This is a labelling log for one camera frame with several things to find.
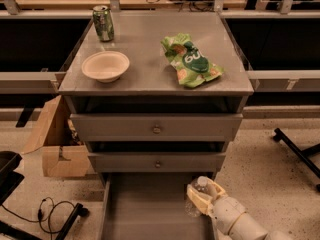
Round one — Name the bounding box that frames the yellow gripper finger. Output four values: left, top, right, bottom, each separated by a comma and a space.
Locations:
205, 178, 226, 200
185, 184, 212, 216

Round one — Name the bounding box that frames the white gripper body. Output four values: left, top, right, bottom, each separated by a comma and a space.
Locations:
213, 197, 246, 235

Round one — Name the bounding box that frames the clear plastic water bottle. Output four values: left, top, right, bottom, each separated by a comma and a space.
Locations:
185, 176, 210, 217

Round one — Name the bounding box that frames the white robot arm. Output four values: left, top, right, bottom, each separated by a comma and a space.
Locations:
186, 176, 293, 240

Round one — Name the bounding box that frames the grey open bottom drawer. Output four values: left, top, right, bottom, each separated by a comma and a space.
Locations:
98, 173, 215, 240

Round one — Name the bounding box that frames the grey top drawer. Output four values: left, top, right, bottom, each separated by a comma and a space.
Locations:
71, 114, 242, 142

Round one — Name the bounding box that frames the grey drawer cabinet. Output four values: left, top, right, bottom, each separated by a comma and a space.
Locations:
59, 10, 253, 179

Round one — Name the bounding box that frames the grey middle drawer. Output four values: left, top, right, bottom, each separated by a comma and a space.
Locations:
89, 152, 225, 172

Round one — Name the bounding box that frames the black stand leg right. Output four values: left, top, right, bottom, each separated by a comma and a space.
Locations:
273, 128, 320, 178

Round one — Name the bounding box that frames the black chair base leg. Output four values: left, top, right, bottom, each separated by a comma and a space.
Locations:
55, 203, 89, 240

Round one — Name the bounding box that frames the green chip bag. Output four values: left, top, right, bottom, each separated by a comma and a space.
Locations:
161, 33, 224, 88

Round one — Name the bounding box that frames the brown cardboard box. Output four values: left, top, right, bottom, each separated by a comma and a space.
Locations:
22, 95, 92, 177

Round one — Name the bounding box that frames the beige paper bowl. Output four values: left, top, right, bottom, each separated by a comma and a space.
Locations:
81, 51, 130, 83

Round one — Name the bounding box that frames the black chair at left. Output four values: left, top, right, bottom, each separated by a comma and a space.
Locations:
0, 151, 24, 205

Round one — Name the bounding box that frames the green soda can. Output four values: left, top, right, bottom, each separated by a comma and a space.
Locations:
93, 5, 114, 42

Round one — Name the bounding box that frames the black cable on floor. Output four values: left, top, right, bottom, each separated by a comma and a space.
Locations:
0, 196, 76, 235

